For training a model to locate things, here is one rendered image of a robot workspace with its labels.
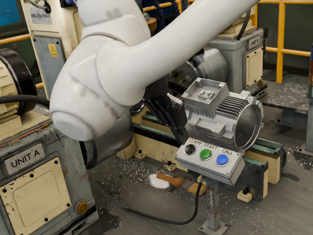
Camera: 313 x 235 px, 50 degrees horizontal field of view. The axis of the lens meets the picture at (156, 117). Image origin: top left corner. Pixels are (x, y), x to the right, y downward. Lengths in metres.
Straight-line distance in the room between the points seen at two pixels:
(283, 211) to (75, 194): 0.63
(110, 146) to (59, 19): 0.53
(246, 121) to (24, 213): 0.76
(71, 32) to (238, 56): 0.75
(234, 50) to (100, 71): 1.16
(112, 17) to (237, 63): 1.09
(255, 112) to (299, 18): 3.36
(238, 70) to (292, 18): 2.93
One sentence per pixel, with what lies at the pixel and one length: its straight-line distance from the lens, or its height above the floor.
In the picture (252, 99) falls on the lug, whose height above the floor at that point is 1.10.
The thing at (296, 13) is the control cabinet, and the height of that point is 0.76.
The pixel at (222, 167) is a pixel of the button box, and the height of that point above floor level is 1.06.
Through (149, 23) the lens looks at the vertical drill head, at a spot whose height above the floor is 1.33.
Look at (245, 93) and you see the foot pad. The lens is 1.16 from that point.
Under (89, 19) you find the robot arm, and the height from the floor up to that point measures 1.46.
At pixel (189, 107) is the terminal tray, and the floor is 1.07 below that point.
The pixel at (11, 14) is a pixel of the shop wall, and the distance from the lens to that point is 6.46.
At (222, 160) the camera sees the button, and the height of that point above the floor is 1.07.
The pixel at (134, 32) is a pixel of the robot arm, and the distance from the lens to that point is 0.60.
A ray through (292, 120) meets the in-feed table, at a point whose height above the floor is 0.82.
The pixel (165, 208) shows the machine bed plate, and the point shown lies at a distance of 1.14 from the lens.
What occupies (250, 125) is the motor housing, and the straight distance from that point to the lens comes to 1.21.
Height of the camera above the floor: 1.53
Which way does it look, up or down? 25 degrees down
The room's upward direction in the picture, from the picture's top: 7 degrees counter-clockwise
